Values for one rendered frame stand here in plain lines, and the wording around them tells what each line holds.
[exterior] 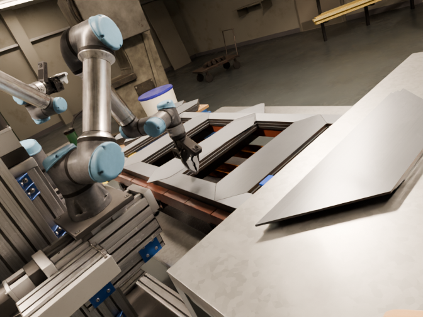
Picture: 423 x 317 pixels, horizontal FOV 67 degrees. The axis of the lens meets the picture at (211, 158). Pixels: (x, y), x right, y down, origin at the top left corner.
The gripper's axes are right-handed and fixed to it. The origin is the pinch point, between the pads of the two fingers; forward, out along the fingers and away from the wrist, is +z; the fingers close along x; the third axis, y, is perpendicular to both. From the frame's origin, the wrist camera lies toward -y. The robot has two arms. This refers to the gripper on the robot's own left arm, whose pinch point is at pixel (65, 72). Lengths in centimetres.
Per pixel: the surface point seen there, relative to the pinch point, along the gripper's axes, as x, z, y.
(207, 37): -289, 1019, 127
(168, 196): 71, -44, 54
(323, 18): 124, 587, 77
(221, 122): 74, 33, 53
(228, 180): 101, -43, 47
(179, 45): -378, 953, 128
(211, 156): 83, -14, 51
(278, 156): 120, -28, 44
